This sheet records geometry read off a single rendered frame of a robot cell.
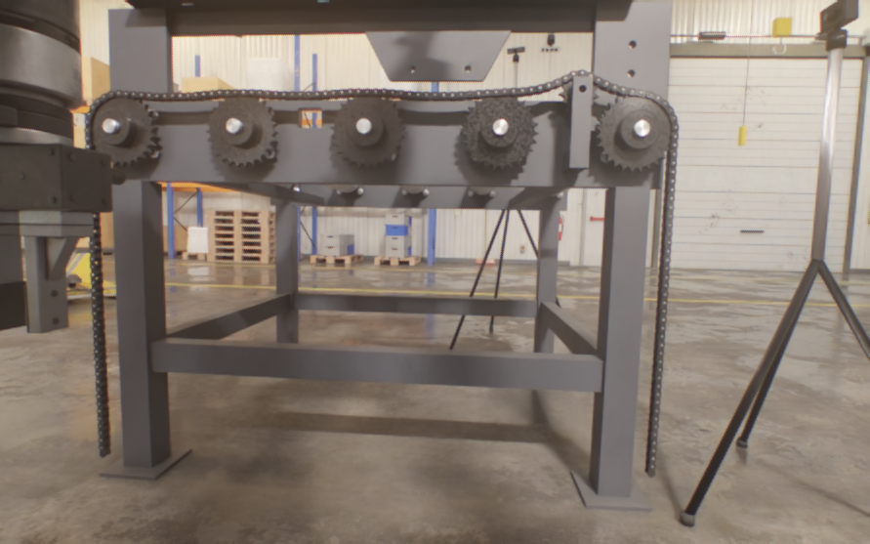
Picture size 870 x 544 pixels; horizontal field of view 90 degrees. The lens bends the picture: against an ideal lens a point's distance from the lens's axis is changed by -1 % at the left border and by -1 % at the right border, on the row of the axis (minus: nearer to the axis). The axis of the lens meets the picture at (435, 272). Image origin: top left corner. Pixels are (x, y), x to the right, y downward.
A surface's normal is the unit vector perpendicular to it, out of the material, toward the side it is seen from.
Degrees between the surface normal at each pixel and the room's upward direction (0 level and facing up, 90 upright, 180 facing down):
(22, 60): 90
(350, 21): 90
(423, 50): 90
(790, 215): 90
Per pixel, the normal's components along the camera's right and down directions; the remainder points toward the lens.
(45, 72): 0.94, 0.05
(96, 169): 0.99, 0.03
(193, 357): -0.07, 0.08
